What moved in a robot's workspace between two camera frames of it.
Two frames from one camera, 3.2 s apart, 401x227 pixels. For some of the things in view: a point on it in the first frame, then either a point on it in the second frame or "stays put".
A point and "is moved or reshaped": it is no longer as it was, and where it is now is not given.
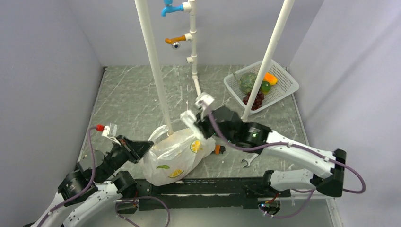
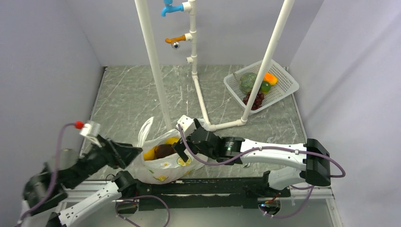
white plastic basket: (286, 85) stays put
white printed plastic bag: (170, 157) is moved or reshaped
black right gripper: (202, 124) → (179, 148)
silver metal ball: (175, 45) stays put
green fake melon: (246, 81) stays put
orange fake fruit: (270, 78) stays put
